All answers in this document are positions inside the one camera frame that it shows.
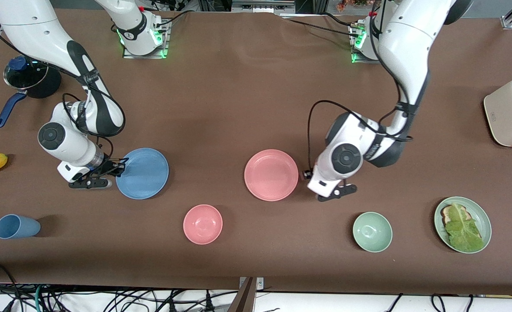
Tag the cream toaster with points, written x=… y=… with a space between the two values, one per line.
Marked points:
x=509 y=112

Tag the grey metal box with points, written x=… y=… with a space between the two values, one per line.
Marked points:
x=260 y=6

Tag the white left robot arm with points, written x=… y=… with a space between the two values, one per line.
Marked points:
x=412 y=43

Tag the blue shallow bowl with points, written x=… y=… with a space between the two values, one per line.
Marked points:
x=145 y=175

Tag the small metal bracket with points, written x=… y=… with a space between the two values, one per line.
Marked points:
x=260 y=284

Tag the green plate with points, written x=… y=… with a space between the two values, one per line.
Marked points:
x=477 y=212

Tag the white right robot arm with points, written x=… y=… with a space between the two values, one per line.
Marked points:
x=35 y=26

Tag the blue cup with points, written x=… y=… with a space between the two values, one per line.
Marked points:
x=17 y=226

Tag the green lettuce leaf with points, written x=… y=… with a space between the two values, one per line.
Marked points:
x=464 y=234

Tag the glass lid with blue knob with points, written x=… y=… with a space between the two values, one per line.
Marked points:
x=24 y=78

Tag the pink shallow bowl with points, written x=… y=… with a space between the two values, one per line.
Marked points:
x=271 y=175

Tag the small pink bowl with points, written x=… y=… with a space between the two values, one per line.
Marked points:
x=202 y=224

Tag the small green bowl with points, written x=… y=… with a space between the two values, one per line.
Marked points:
x=372 y=232

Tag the grey metal strut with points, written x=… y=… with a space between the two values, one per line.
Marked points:
x=245 y=299

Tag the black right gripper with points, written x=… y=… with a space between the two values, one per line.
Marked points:
x=109 y=166

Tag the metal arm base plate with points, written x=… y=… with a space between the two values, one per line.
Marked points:
x=165 y=41
x=360 y=60

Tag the toasted bread slice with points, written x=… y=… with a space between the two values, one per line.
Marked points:
x=445 y=212

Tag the orange artificial flowers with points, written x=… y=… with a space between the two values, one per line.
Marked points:
x=347 y=5

